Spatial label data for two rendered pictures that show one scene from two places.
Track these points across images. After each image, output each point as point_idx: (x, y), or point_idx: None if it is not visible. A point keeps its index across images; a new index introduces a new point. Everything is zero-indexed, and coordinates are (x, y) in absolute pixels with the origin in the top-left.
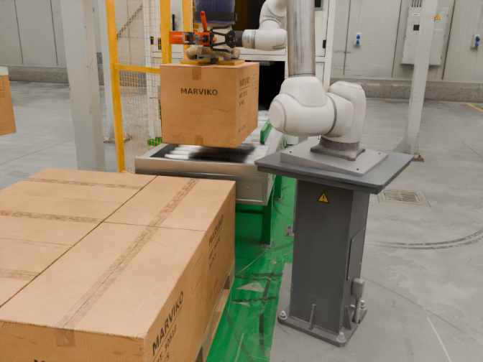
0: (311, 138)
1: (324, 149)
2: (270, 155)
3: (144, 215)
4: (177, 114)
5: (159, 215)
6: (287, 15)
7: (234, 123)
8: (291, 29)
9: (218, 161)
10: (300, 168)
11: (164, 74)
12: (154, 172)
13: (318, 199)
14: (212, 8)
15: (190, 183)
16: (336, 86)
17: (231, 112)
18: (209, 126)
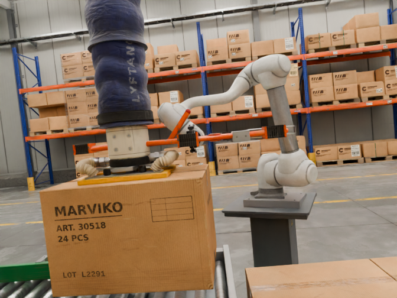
0: (250, 200)
1: (283, 194)
2: (285, 211)
3: (381, 288)
4: (210, 236)
5: (371, 281)
6: (287, 113)
7: (214, 220)
8: (291, 121)
9: (165, 293)
10: (308, 203)
11: (204, 188)
12: None
13: (291, 225)
14: (150, 107)
15: (270, 288)
16: (277, 155)
17: (212, 210)
18: (213, 233)
